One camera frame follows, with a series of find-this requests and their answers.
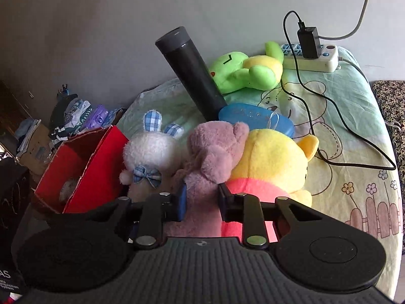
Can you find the brown cardboard box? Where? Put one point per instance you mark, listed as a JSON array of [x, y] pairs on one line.
[[41, 145]]

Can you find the dark wooden cabinet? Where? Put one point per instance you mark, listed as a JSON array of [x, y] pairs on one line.
[[15, 107]]

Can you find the red cardboard box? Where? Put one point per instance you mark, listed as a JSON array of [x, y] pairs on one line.
[[101, 171]]

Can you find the blue glasses case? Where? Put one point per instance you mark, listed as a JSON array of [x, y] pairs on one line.
[[253, 115]]

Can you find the black charger adapter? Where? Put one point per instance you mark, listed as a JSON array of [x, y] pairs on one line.
[[308, 44]]

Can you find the black printed box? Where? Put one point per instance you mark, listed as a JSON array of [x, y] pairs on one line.
[[12, 196]]

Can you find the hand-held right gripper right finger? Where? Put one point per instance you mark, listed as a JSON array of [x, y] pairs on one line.
[[223, 200]]

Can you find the white bunny plush toy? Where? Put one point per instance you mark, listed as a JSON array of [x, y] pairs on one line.
[[148, 152]]

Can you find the white power strip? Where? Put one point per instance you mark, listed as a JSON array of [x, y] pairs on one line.
[[326, 60]]

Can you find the pile of folded clothes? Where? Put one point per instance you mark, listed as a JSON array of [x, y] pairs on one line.
[[76, 114]]

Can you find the dark floral cloth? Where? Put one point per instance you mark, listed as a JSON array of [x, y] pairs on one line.
[[392, 107]]

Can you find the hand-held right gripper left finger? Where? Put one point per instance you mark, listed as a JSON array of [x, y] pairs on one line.
[[182, 203]]

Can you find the grey fuzzy plush toy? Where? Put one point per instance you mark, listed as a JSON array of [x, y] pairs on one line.
[[68, 190]]

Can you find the black thermos bottle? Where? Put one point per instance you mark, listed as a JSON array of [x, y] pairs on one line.
[[189, 69]]

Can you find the purple packet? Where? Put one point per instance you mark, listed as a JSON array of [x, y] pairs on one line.
[[98, 117]]

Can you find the green frog plush toy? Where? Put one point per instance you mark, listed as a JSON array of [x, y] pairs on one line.
[[240, 72]]

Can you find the pink bear plush toy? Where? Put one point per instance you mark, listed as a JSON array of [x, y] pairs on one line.
[[208, 152]]

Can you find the yellow bear plush toy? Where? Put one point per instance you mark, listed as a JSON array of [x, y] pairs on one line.
[[272, 158]]

